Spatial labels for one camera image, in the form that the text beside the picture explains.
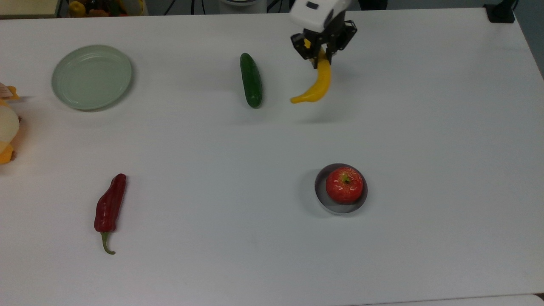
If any small grey bowl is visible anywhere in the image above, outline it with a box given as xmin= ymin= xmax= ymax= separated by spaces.
xmin=314 ymin=163 xmax=368 ymax=215

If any red apple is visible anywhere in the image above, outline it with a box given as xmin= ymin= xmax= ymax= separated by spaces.
xmin=326 ymin=167 xmax=364 ymax=203

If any pale green plastic plate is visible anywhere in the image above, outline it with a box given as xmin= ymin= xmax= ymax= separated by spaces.
xmin=51 ymin=45 xmax=133 ymax=111

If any box of toy fruit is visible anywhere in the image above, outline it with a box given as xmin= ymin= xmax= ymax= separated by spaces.
xmin=68 ymin=0 xmax=147 ymax=18

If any yellow banana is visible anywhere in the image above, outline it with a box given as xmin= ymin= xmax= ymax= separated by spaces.
xmin=290 ymin=39 xmax=332 ymax=104

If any beige wooden side table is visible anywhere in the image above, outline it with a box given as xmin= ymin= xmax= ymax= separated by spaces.
xmin=0 ymin=0 xmax=61 ymax=19

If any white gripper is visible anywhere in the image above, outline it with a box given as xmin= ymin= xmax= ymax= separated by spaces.
xmin=290 ymin=0 xmax=358 ymax=69

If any green cucumber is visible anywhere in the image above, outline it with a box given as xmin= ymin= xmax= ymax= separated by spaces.
xmin=240 ymin=52 xmax=263 ymax=109

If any black table clamp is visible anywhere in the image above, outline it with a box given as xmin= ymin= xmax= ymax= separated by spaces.
xmin=484 ymin=0 xmax=518 ymax=24

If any yellow white plush toy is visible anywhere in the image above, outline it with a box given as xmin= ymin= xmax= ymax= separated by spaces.
xmin=0 ymin=83 xmax=21 ymax=164

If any red chili pepper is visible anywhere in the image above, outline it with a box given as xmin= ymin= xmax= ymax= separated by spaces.
xmin=94 ymin=173 xmax=127 ymax=255

